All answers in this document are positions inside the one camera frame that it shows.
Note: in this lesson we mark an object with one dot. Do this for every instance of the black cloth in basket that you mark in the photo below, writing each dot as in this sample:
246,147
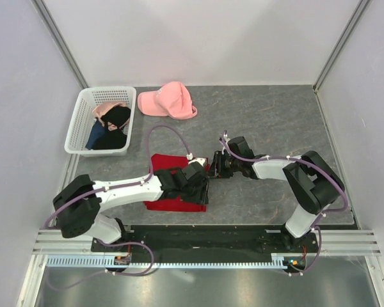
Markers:
113,122

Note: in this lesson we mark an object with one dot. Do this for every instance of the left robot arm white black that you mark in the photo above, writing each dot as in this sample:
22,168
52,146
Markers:
80,205

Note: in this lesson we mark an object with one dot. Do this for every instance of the red cloth napkin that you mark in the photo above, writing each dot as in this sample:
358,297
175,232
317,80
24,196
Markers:
160,161

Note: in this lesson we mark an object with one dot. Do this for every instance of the pink cloth in basket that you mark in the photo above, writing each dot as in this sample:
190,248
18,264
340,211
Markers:
100,110

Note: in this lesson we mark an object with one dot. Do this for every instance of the pink baseball cap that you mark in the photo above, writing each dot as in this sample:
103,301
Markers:
171,100

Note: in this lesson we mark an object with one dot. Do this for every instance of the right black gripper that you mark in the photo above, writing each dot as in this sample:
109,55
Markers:
217,169

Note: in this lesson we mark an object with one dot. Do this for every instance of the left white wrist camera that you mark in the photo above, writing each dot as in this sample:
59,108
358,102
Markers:
191,159

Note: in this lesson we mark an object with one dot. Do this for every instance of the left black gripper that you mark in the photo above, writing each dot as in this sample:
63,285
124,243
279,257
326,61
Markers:
201,196

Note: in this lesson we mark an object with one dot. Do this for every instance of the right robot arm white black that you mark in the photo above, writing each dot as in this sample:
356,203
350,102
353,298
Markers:
314,184

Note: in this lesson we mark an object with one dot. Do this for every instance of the navy blue cloth in basket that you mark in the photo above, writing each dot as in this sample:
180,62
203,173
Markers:
96,132

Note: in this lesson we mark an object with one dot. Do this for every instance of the light blue cable duct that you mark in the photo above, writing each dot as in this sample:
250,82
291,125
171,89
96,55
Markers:
112,262

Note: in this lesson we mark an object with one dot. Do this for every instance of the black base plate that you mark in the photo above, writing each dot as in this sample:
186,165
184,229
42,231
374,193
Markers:
207,243

